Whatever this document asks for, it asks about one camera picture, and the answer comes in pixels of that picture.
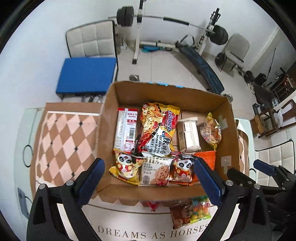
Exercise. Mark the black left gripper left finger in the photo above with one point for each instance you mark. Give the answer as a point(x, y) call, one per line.
point(45, 222)

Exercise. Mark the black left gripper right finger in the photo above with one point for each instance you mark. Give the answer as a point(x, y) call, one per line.
point(231, 203)

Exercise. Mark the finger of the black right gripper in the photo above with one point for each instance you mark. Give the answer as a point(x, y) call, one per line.
point(264, 167)

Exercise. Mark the red triangular candy packet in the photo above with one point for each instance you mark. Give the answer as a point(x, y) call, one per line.
point(152, 205)

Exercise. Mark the wooden side table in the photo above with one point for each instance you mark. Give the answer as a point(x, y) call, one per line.
point(270, 121)

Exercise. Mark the brown biscuit packet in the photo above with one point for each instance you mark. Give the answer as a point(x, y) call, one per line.
point(181, 214)

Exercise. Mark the yellow snack packet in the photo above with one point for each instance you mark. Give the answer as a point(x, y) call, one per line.
point(210, 130)

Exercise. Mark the yellow panda snack bag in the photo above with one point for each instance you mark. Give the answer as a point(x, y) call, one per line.
point(126, 167)

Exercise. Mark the blue cushioned chair seat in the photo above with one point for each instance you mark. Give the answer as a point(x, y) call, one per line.
point(86, 75)

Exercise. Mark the white padded chair back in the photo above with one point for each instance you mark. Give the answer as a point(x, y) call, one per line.
point(95, 39)

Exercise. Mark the orange noodle snack bag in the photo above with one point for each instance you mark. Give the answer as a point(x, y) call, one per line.
point(158, 125)

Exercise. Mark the red white spicy strip packet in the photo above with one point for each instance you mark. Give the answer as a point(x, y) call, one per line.
point(126, 129)

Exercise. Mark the white padded chair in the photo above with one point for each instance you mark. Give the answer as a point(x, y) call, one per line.
point(282, 154)
point(95, 39)

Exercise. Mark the oat cookie packet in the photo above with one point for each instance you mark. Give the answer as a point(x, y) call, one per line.
point(155, 170)

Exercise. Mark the grey chair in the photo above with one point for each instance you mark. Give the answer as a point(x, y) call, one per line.
point(236, 50)

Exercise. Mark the small beige carton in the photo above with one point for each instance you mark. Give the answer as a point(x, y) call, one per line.
point(188, 135)

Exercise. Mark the milk carton cardboard box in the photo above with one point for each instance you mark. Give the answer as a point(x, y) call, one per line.
point(126, 94)

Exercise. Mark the colourful candy balls bag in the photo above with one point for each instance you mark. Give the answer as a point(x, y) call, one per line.
point(200, 209)

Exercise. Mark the orange snack packet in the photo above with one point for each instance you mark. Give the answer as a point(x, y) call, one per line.
point(209, 157)

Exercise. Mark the white padded chair right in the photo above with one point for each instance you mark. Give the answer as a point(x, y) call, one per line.
point(282, 154)

